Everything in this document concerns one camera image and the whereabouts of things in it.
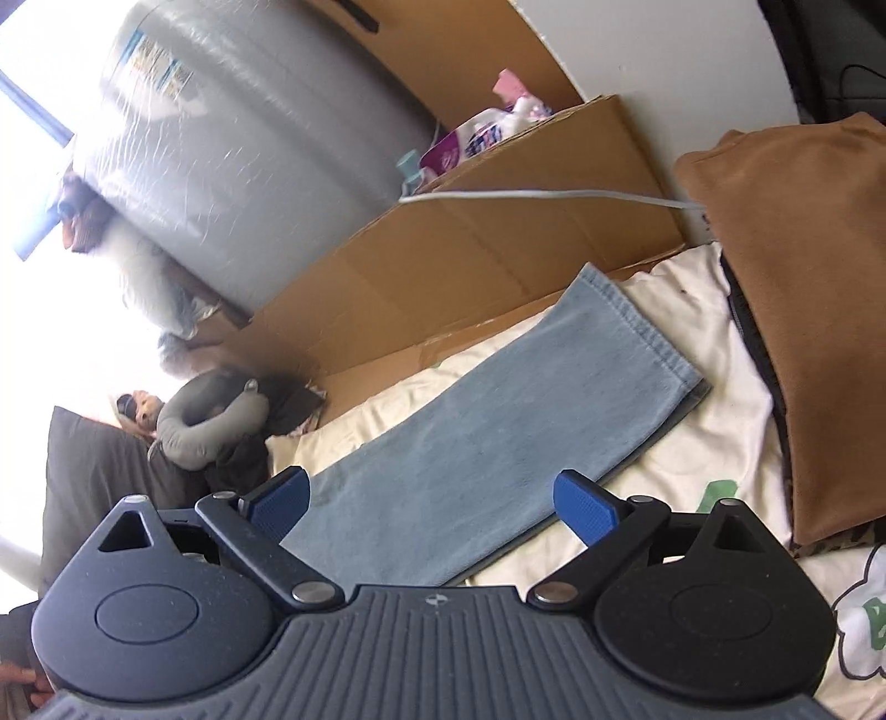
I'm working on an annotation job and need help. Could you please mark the brown plush toy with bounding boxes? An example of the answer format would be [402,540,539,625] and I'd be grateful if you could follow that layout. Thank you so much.
[114,389,167,444]

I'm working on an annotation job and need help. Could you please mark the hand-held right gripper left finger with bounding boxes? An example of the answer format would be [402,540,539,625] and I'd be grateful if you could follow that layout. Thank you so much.
[97,466,346,610]

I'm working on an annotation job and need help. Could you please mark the window frame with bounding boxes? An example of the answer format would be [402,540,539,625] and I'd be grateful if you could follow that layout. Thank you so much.
[0,69,76,148]

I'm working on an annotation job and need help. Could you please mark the leopard print cloth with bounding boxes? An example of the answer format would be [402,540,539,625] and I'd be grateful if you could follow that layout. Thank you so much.
[789,522,886,562]

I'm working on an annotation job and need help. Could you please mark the light blue jeans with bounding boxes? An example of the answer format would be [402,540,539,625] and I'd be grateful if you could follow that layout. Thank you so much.
[277,261,714,589]

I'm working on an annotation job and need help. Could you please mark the pink white plastic packet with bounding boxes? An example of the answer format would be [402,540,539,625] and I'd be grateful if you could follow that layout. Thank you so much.
[419,65,555,181]

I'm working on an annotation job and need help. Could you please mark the grey neck pillow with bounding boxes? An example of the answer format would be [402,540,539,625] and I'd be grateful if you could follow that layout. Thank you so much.
[153,370,272,466]

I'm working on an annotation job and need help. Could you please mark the white cable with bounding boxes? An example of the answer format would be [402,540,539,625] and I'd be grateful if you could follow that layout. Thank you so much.
[398,187,710,212]

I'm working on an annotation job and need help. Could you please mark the black bag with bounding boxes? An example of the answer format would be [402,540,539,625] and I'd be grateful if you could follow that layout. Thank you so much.
[758,0,886,126]

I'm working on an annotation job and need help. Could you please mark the brown blanket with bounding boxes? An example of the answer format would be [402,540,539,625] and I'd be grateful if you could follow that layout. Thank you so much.
[674,111,886,548]

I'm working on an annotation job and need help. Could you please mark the black garment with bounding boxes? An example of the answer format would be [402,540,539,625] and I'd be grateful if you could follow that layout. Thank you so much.
[204,374,328,494]

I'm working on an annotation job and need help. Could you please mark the brown cardboard box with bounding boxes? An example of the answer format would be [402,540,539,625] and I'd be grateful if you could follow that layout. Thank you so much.
[194,0,693,426]

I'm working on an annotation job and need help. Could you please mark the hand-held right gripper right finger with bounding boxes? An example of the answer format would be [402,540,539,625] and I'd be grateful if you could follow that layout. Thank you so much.
[529,469,772,611]

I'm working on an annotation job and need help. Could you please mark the plastic wrapped bundle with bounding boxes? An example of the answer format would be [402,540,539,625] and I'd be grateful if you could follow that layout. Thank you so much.
[55,166,233,342]

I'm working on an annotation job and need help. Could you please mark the cream bear print bed sheet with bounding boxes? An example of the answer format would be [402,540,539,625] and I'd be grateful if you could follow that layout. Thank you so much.
[263,242,886,720]

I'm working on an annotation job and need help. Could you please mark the dark grey pillow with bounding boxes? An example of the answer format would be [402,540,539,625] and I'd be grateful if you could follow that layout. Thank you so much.
[40,406,205,600]

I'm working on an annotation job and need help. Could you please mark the grey plastic wrapped roll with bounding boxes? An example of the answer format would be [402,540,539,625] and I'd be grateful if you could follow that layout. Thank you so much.
[69,0,447,316]

